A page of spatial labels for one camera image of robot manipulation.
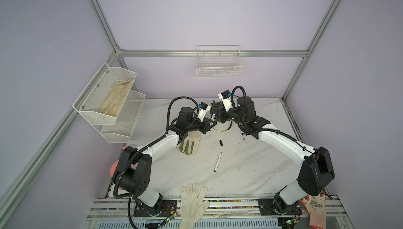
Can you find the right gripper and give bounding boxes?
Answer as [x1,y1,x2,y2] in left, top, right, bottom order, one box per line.
[210,106,244,127]

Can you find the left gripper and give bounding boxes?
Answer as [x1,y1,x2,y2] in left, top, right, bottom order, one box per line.
[185,115,214,132]

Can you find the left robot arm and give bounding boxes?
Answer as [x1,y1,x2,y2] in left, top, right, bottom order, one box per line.
[112,103,216,208]

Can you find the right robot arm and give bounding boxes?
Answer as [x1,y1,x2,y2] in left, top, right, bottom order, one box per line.
[213,91,335,214]

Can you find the green bean pods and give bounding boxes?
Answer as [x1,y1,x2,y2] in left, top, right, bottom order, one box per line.
[178,140,197,155]

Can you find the potted green plant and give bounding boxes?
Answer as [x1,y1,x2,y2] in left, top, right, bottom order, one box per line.
[209,101,232,131]

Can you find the lower white mesh shelf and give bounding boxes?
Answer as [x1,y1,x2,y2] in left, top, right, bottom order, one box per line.
[100,90,146,144]

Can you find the white mesh shelf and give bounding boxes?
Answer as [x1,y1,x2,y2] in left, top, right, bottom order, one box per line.
[100,90,146,144]
[72,63,137,126]

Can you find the white work glove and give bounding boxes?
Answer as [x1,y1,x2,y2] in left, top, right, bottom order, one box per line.
[178,183,210,229]

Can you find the upper white mesh shelf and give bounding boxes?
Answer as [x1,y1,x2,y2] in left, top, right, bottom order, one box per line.
[72,63,137,126]

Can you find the orange white glove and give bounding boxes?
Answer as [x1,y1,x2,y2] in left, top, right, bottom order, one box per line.
[300,193,326,229]

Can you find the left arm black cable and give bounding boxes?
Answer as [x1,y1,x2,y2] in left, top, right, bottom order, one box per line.
[165,96,199,135]

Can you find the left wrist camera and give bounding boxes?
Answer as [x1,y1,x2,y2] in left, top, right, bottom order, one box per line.
[197,102,211,122]

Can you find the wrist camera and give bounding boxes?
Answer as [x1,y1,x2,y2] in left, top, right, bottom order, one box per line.
[218,90,233,111]
[197,102,211,122]

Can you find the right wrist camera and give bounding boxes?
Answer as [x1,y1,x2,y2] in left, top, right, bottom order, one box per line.
[218,90,233,111]

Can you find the white wire basket back wall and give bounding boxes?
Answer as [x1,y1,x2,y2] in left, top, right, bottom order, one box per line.
[196,45,243,79]

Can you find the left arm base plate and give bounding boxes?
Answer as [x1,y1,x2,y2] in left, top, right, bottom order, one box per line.
[132,200,177,217]

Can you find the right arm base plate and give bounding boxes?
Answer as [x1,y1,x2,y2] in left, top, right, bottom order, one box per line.
[258,198,302,216]

